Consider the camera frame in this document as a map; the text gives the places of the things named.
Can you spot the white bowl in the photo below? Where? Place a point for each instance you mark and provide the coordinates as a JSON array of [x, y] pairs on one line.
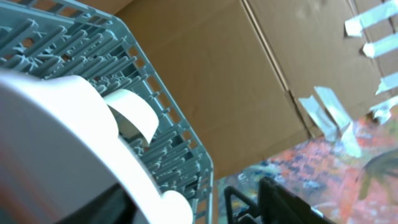
[[134, 116]]

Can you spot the grey dish rack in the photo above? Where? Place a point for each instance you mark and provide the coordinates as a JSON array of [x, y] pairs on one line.
[[57, 38]]

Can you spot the white plate with food scraps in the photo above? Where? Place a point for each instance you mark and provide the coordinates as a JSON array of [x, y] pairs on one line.
[[48, 172]]

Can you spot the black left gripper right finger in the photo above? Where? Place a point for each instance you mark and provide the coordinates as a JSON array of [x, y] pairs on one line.
[[277, 205]]

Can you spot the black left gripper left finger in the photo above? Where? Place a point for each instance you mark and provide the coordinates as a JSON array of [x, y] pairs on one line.
[[113, 206]]

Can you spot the black metal frame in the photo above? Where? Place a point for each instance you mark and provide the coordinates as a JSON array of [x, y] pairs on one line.
[[240, 209]]

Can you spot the pink bowl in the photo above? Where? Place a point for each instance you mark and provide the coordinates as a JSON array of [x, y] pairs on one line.
[[76, 103]]

